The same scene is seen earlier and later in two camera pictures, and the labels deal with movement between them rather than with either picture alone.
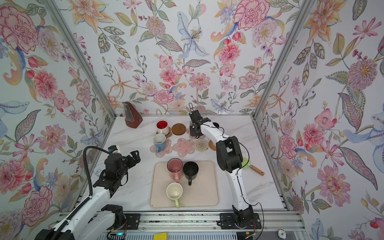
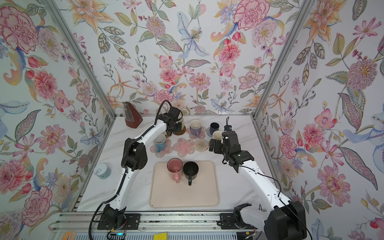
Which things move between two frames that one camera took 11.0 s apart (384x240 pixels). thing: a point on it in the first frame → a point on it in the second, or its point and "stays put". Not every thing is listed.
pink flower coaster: (188, 131) stays put
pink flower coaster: (183, 147) stays put
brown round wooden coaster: (178, 129) stays put
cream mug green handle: (174, 191) → (181, 121)
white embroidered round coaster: (201, 145) stays put
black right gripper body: (193, 131) → (226, 153)
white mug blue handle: (159, 140) stays put
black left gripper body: (124, 164) → (175, 127)
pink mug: (175, 169) stays put
